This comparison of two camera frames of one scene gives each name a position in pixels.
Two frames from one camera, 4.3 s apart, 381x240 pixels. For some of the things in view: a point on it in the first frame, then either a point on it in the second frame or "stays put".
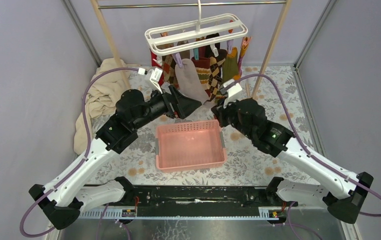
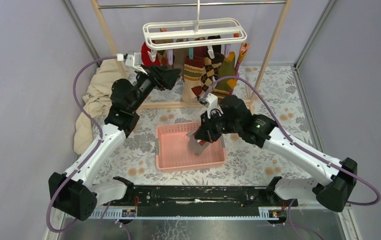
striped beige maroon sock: [203, 67] to [193, 72]
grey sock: [189, 81] to [196, 146]
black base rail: [200, 200] stays put
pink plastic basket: [187, 145] stays put
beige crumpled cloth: [107, 85] stays put
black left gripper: [185, 105] to [168, 75]
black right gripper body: [228, 114] to [215, 126]
